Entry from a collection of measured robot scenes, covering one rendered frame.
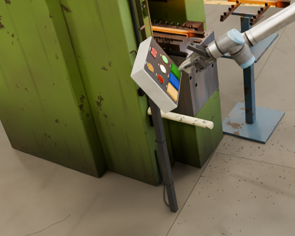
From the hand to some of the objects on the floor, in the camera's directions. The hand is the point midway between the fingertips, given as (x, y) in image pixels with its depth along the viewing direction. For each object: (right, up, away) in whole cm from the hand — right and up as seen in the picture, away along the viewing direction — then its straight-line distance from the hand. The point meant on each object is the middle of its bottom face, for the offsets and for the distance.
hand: (179, 67), depth 259 cm
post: (0, -88, +56) cm, 104 cm away
